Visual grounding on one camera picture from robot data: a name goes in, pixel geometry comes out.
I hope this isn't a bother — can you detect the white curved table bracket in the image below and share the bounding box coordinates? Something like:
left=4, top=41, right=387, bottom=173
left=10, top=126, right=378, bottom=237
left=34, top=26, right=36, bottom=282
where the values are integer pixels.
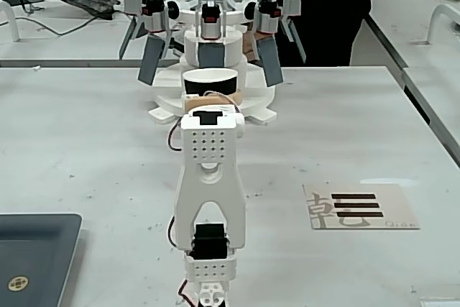
left=426, top=3, right=460, bottom=46
left=0, top=0, right=19, bottom=42

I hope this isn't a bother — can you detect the solenoid valve with grey paddle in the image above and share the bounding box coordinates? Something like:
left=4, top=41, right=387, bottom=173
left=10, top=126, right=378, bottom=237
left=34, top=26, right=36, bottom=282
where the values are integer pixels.
left=118, top=0, right=145, bottom=60
left=137, top=0, right=170, bottom=87
left=195, top=0, right=229, bottom=69
left=276, top=0, right=307, bottom=64
left=247, top=0, right=285, bottom=88

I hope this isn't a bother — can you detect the card with three black bars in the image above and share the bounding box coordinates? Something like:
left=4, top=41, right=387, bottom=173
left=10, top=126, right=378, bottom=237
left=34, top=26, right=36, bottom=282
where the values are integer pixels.
left=303, top=182, right=421, bottom=231

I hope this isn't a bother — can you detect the black cable on table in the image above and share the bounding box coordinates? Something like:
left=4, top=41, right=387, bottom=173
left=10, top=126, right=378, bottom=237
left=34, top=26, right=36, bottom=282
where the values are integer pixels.
left=14, top=0, right=109, bottom=37

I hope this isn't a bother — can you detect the white round valve dispenser stand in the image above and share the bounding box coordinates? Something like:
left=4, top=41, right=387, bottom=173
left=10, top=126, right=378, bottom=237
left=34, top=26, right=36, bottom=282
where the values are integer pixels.
left=147, top=0, right=278, bottom=127

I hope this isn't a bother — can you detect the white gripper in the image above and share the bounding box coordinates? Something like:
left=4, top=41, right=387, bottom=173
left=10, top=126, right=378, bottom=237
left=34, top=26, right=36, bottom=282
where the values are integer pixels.
left=183, top=88, right=244, bottom=114

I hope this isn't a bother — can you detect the red black arm cable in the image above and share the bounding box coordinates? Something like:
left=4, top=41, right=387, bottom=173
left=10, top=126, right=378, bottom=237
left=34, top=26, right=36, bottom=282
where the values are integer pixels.
left=167, top=118, right=185, bottom=152

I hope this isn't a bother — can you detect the dark grey tray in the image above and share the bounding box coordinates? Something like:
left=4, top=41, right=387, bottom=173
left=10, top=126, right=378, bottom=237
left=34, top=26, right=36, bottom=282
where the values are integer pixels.
left=0, top=213, right=83, bottom=307

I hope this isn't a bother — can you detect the person in black clothes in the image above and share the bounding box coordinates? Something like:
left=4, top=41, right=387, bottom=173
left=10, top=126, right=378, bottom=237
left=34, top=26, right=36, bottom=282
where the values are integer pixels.
left=246, top=0, right=376, bottom=68

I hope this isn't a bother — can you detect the black paper cup white rim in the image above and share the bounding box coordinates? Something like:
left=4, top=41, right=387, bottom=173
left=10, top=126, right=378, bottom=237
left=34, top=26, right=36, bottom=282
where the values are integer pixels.
left=182, top=67, right=240, bottom=98

